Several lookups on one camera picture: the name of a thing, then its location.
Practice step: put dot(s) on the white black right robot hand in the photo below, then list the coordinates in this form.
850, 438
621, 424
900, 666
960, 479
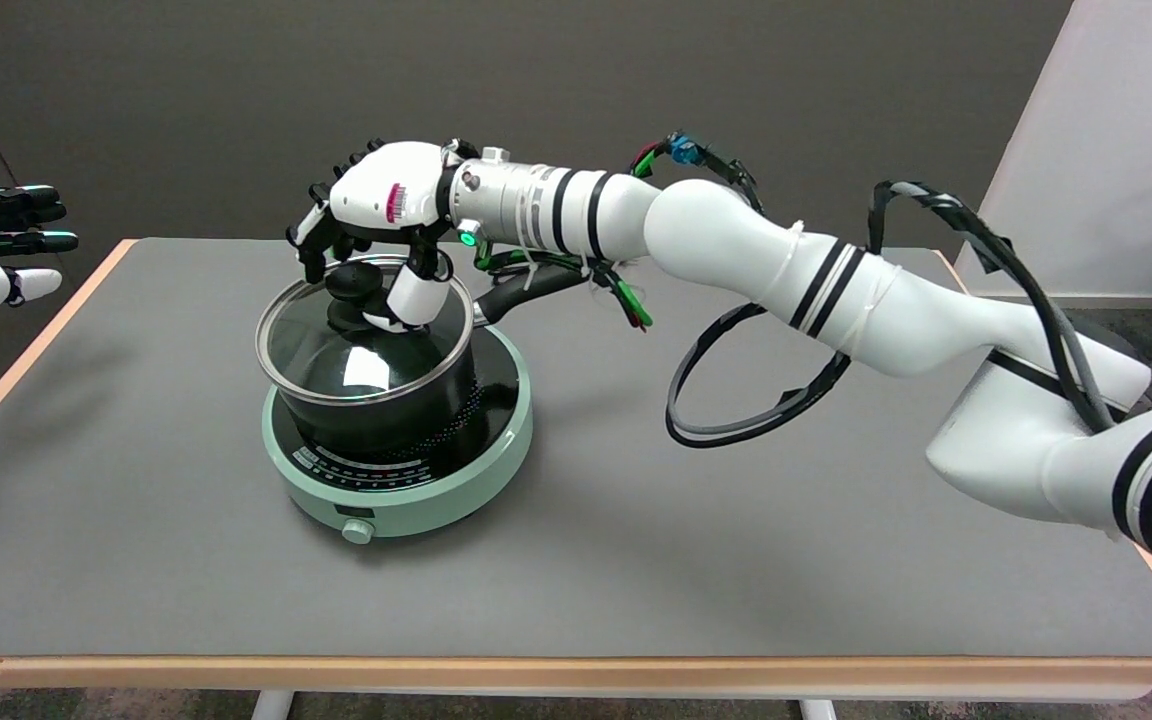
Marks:
386, 185

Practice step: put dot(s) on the glass pot lid black knob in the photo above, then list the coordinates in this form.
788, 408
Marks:
356, 360

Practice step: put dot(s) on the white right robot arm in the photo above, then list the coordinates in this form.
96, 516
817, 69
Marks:
886, 300

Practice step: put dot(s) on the mint green induction cooker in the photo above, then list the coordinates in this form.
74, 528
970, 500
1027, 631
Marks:
406, 500

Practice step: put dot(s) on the gray table mat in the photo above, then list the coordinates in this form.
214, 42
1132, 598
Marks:
636, 520

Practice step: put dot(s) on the white table leg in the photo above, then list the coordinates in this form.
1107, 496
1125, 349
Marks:
271, 706
816, 709

